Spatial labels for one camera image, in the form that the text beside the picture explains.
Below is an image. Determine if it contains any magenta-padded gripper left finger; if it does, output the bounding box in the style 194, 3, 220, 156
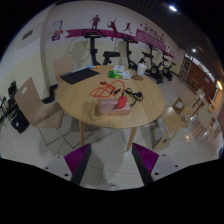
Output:
41, 143, 93, 186

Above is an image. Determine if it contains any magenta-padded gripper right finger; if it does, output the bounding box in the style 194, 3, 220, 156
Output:
131, 142, 183, 187

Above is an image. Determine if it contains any light wooden chair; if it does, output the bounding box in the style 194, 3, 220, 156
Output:
13, 77, 65, 130
152, 96, 193, 151
53, 57, 76, 84

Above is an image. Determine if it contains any pink power strip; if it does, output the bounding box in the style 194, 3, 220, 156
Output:
97, 98, 132, 117

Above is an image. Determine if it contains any black bag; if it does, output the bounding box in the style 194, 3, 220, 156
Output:
10, 109, 30, 134

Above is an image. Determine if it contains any group of wooden chairs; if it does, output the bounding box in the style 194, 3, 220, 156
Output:
189, 86, 224, 148

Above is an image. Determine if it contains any round brown coaster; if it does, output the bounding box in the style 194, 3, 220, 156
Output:
130, 74, 145, 82

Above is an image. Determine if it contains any black exercise bike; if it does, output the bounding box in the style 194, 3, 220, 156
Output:
141, 42, 165, 85
81, 29, 121, 67
160, 51, 178, 82
120, 33, 140, 72

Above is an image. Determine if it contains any white plastic jug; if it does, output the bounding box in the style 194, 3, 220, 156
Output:
136, 59, 148, 77

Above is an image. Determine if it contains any green wet wipes pack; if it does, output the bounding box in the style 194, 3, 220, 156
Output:
107, 69, 133, 81

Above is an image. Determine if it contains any white tissue pack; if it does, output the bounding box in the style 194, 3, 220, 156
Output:
112, 64, 125, 72

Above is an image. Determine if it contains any brown wooden cabinet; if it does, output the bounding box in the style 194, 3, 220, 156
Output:
179, 56, 215, 95

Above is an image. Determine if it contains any black power cord with plug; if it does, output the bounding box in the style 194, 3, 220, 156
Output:
114, 87, 145, 108

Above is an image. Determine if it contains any red charging cable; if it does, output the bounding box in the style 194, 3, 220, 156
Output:
89, 79, 127, 99

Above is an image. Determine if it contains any magenta sports wall banner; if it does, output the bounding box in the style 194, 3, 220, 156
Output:
65, 13, 176, 60

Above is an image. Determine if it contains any wall poster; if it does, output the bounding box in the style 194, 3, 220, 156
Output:
50, 19, 64, 42

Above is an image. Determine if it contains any small grey wall sign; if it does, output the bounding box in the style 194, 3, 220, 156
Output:
21, 29, 34, 41

